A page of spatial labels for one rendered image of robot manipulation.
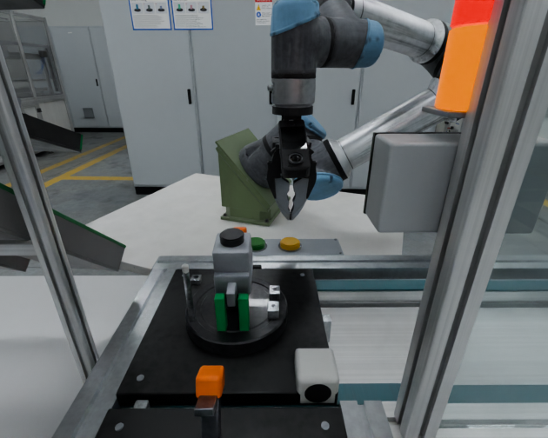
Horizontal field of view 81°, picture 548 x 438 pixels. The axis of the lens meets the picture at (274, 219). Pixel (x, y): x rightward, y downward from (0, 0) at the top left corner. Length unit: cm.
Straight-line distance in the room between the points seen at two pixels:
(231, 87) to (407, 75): 167
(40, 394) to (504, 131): 63
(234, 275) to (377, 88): 318
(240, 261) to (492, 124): 28
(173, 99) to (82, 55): 511
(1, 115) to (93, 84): 806
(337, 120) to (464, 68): 319
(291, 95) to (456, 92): 34
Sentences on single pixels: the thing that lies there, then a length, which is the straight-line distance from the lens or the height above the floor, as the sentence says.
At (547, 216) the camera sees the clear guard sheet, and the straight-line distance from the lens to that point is 29.
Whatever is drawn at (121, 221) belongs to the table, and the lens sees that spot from 111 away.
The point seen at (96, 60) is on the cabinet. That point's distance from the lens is 835.
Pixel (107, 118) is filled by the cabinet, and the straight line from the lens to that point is 844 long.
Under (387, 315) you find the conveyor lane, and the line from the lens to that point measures 59.
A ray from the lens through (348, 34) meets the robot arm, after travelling 60.
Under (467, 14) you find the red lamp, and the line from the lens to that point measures 26.
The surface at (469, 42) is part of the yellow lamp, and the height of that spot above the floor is 130.
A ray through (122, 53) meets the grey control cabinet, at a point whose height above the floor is 143.
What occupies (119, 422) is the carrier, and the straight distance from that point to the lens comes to 40.
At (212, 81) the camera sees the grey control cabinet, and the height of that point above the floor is 119.
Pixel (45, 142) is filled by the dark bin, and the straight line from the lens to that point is 46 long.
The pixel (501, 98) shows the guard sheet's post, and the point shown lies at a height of 127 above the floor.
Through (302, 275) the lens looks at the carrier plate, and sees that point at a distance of 55.
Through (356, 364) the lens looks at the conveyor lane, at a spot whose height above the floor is 92.
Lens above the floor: 128
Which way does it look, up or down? 25 degrees down
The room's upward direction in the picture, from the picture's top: straight up
